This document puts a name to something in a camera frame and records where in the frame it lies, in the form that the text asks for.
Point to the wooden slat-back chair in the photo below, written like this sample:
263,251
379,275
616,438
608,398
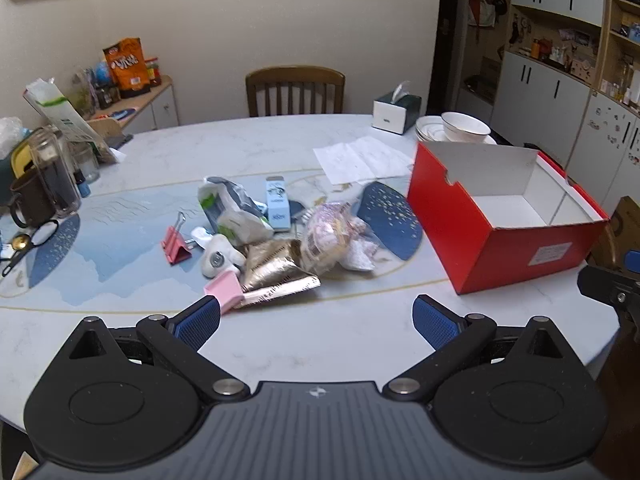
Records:
295,90

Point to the curved wooden rack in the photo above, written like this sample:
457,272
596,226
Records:
105,127

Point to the orange snack bag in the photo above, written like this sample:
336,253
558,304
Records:
127,67

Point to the white marble desktop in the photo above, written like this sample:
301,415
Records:
250,140

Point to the white wooden-top side cabinet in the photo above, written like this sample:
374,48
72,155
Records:
155,110

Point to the hanging bags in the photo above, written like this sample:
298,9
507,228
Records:
487,7

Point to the crumpled clear plastic bag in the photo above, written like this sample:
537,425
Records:
10,135

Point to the black flat device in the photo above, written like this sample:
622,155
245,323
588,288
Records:
120,141

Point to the clear drinking glass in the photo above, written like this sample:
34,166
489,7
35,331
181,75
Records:
86,162

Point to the gold foil packet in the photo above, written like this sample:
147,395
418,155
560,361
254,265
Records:
272,265

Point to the white paper sheet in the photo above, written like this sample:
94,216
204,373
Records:
365,157

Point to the gold spoon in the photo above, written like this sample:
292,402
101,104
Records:
21,242

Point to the white correction tape dispenser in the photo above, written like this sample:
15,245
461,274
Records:
216,256

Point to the small blue bottle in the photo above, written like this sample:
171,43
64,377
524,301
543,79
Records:
82,187

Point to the pink binder clip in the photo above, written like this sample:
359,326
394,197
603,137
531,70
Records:
175,250

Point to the clear plastic wrapper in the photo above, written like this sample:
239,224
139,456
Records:
362,247

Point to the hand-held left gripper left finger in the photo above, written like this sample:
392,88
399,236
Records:
197,322

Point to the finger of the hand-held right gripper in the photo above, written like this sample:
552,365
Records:
633,258
600,282

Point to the small white tube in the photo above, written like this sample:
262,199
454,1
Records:
202,237

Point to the red cardboard box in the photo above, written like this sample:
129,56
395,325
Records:
450,220

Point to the tall glass jar dark contents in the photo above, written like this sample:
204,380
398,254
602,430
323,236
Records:
55,180

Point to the clear glass terrarium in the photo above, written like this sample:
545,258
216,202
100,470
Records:
84,90

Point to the green white tissue box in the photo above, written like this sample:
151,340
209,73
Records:
392,115

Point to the brown mug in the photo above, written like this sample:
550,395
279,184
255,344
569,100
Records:
30,200

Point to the small light blue carton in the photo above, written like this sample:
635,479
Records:
278,205

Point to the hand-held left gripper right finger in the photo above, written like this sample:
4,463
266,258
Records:
435,322

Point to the white wall cupboard unit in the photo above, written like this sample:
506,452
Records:
545,90

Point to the white gold-rimmed bowl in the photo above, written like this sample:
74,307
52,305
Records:
465,127

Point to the white green carton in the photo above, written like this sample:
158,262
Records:
60,110

